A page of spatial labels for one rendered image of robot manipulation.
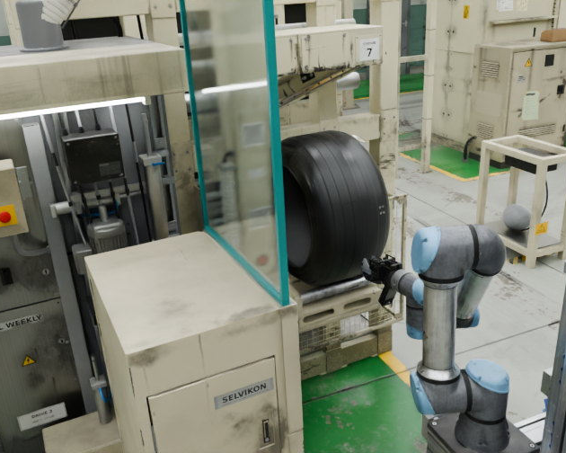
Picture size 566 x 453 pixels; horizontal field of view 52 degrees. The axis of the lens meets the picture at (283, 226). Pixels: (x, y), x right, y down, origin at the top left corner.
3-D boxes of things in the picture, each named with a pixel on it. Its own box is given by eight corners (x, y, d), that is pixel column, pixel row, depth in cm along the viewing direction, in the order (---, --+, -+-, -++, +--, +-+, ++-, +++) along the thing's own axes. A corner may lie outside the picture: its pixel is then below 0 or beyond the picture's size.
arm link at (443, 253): (472, 421, 160) (481, 231, 143) (417, 425, 159) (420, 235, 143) (457, 396, 171) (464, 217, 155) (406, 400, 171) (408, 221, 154)
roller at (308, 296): (291, 301, 214) (296, 308, 210) (291, 291, 212) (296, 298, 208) (371, 278, 227) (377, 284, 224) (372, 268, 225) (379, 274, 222)
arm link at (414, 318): (445, 339, 180) (446, 306, 177) (409, 341, 180) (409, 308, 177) (437, 328, 188) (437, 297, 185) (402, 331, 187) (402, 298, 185)
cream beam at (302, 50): (243, 82, 209) (240, 39, 203) (218, 75, 230) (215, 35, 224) (384, 65, 232) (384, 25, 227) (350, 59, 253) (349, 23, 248)
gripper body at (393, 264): (385, 253, 199) (408, 262, 188) (387, 276, 201) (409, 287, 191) (367, 258, 196) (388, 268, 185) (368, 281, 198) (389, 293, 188)
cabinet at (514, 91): (500, 171, 622) (512, 48, 574) (465, 157, 672) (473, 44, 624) (566, 157, 652) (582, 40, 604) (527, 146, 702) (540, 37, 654)
